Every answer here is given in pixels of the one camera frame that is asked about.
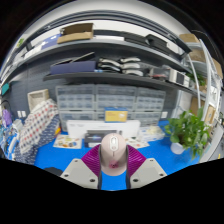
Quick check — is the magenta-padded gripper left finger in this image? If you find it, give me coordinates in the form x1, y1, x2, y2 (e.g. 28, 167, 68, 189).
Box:
60, 144, 103, 190

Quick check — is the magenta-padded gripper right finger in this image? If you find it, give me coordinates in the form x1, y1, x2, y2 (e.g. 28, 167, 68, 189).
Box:
125, 144, 168, 190

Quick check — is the pale pink computer mouse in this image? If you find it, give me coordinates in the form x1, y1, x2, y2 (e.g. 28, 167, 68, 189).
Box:
99, 132, 129, 177

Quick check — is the printed picture sheet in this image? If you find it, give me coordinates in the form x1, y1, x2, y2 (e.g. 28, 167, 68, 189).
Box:
125, 136, 151, 150
52, 133, 83, 150

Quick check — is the white and blue tissue box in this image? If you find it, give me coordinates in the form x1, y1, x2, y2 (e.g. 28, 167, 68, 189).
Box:
137, 125, 166, 143

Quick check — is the long white keyboard box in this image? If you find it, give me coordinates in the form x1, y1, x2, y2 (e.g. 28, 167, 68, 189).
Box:
66, 119, 141, 140

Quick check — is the green plant in white pot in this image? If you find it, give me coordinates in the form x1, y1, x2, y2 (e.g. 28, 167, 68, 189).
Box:
164, 109, 212, 158

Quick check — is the red blue checked cloth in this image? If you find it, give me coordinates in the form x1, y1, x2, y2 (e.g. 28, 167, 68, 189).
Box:
19, 98, 60, 155

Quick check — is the yellow and blue box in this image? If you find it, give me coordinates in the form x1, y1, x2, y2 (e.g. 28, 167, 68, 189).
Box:
104, 107, 129, 123

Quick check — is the white woven basket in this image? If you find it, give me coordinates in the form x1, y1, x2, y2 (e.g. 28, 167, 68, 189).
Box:
27, 88, 51, 111

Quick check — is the black wall shelf unit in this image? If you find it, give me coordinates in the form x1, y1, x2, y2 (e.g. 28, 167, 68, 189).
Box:
0, 13, 193, 93

